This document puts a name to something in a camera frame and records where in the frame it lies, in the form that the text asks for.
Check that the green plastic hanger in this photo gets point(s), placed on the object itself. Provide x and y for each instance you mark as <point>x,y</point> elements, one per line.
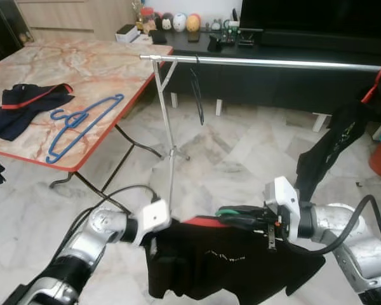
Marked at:
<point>223,210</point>

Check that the red plastic hanger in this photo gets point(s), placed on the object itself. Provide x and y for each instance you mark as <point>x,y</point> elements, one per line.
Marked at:
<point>374,82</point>

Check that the blue plastic hanger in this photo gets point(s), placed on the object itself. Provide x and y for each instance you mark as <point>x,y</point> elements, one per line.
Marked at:
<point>76,119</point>

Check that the black shirt green print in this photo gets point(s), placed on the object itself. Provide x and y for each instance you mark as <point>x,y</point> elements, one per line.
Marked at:
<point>330,152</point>

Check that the black television console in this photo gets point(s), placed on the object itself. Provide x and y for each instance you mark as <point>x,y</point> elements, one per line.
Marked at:
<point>273,86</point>

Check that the silver metal clothes rack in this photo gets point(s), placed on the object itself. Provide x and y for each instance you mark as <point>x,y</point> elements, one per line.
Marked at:
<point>254,61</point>

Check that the black clip stand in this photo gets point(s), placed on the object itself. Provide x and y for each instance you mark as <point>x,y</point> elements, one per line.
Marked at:
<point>250,39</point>

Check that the dark smartphone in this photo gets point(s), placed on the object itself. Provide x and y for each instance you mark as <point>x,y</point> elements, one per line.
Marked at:
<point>193,37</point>

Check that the green mug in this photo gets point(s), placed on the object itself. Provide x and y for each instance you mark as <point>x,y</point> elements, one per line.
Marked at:
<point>231,27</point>

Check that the black soundbar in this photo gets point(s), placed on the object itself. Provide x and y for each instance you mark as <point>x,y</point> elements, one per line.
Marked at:
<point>327,42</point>

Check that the small grey figurine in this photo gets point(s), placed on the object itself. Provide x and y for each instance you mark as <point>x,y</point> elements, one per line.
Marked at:
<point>213,27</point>

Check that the black card stand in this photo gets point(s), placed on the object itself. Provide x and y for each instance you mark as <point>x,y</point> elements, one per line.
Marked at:
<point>159,37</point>

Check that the yellow round plush toy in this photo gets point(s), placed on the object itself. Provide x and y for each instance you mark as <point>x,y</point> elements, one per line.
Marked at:
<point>193,24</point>

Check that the white round plush toy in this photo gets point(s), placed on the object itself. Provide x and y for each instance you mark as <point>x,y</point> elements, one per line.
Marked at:
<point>180,22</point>

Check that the black mouse plush toy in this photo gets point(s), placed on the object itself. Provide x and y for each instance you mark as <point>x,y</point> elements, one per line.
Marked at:
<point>166,23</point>

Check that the black flat television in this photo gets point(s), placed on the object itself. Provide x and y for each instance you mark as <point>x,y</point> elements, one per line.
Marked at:
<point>317,14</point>

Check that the white box black lid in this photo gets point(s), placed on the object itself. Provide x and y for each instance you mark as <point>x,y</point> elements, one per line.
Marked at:
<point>127,34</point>

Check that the jar with red lid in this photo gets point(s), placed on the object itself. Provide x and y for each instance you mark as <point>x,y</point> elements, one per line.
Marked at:
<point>148,20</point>

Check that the marble top folding table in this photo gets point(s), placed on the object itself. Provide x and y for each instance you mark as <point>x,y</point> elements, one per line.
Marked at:
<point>82,70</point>

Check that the gold trophy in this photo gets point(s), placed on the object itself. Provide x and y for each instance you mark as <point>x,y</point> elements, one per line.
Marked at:
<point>138,16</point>

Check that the navy shirt red trim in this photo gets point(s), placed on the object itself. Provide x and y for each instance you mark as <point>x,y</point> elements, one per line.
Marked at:
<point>19,111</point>

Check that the light wooden cabinet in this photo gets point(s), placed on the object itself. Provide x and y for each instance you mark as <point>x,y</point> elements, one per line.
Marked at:
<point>76,19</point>

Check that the black display shelf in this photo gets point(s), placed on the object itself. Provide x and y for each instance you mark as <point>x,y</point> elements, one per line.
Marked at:
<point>0,28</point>

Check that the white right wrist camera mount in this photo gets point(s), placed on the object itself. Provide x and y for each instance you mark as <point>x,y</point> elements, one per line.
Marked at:
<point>282,197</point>

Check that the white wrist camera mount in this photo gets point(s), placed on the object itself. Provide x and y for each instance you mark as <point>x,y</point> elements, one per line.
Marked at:
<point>282,197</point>
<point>153,219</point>

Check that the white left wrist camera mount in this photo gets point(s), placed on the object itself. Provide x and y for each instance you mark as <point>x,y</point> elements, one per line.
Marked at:
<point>153,219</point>

